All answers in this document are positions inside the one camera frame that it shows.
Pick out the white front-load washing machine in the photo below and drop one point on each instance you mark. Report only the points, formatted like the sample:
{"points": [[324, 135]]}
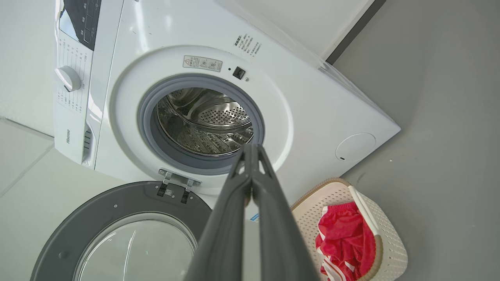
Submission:
{"points": [[312, 105]]}

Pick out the blue energy label sticker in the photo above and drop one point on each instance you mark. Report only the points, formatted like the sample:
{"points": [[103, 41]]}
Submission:
{"points": [[254, 217]]}

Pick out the black wall baseboard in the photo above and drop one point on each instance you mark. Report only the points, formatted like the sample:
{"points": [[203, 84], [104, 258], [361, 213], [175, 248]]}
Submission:
{"points": [[353, 33]]}

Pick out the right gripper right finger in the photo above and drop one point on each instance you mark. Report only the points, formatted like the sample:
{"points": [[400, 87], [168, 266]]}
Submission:
{"points": [[281, 242]]}

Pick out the round black glass washer door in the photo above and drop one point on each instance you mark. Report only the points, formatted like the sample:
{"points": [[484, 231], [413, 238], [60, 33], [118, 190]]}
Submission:
{"points": [[78, 226]]}

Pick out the beige perforated laundry basket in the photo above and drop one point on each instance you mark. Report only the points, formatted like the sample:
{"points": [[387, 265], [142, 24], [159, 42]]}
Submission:
{"points": [[390, 242]]}

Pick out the round white filter cover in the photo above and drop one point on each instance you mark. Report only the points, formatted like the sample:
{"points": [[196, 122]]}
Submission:
{"points": [[355, 147]]}

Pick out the black door latch socket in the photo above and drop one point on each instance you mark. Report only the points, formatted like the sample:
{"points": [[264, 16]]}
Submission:
{"points": [[238, 72]]}

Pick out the metal door hinge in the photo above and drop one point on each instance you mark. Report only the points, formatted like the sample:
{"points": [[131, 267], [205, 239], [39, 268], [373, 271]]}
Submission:
{"points": [[177, 181]]}

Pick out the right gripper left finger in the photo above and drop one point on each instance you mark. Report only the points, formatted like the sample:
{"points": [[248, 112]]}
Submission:
{"points": [[222, 242]]}

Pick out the black washer display panel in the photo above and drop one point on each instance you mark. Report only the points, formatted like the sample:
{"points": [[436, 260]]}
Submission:
{"points": [[80, 19]]}

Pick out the grey warning label sticker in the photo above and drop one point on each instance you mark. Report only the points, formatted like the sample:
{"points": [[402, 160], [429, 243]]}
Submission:
{"points": [[202, 63]]}

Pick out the stainless steel washer drum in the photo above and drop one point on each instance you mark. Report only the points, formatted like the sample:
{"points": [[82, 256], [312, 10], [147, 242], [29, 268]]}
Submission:
{"points": [[207, 125]]}

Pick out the white round control knob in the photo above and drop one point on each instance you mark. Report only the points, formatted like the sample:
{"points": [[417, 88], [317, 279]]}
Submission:
{"points": [[68, 78]]}

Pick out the red white striped garment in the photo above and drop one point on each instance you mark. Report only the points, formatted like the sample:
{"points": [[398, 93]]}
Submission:
{"points": [[343, 242]]}

